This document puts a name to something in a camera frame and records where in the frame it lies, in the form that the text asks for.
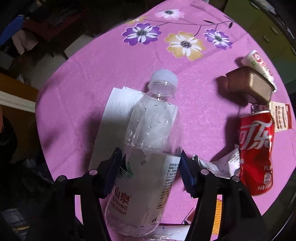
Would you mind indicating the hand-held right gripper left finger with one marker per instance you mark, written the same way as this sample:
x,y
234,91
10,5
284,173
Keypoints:
x,y
112,172

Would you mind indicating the green kitchen cabinets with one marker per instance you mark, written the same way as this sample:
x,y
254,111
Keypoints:
x,y
261,25

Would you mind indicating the red soda can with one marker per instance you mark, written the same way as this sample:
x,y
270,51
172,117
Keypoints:
x,y
254,143

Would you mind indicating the white paper napkin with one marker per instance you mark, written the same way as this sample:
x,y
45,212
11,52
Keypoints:
x,y
115,109

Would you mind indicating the white flat packet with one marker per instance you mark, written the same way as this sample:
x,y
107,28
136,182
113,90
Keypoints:
x,y
171,230

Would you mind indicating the crumpled white printed wrapper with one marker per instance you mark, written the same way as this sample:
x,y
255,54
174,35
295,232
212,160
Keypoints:
x,y
219,166

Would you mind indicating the pink floral tablecloth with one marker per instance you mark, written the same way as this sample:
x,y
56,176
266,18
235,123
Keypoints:
x,y
92,69

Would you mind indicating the white paper cup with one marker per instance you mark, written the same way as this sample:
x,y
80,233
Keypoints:
x,y
254,60

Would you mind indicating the wooden furniture edge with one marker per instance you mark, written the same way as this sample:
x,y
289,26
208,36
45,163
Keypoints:
x,y
16,92

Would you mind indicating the white red snack packet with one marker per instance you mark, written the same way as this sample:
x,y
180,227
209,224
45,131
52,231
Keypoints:
x,y
281,115

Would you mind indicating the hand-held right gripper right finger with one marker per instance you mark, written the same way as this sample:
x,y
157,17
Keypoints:
x,y
186,174

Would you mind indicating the clear plastic water bottle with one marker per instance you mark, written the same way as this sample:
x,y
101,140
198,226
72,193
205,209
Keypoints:
x,y
150,120

